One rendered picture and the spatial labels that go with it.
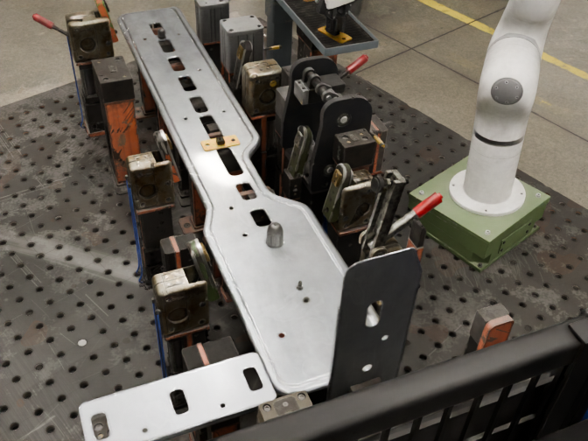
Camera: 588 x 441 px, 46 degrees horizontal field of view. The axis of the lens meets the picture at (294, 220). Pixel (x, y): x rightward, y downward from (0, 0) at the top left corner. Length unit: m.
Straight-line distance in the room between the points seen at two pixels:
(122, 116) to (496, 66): 0.92
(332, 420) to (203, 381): 0.70
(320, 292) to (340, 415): 0.81
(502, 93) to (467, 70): 2.51
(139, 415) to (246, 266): 0.35
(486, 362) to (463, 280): 1.26
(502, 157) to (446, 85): 2.19
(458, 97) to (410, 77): 0.29
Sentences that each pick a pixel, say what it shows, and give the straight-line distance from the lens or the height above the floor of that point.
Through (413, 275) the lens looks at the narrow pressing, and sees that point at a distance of 0.92.
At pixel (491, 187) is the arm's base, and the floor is 0.87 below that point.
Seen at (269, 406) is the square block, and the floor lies 1.06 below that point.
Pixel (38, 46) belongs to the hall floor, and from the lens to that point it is 4.22.
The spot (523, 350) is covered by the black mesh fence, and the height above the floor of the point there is 1.55.
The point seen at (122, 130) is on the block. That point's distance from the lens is 1.87.
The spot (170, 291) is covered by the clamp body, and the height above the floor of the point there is 1.04.
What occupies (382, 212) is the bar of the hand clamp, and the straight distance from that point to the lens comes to 1.23.
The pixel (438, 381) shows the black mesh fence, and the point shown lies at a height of 1.55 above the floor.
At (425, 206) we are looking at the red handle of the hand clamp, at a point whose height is 1.13.
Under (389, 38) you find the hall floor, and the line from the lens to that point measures 4.28.
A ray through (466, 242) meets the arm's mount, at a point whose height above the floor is 0.76.
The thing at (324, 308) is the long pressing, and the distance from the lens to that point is 1.24.
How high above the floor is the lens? 1.94
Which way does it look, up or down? 42 degrees down
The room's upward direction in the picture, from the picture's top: 3 degrees clockwise
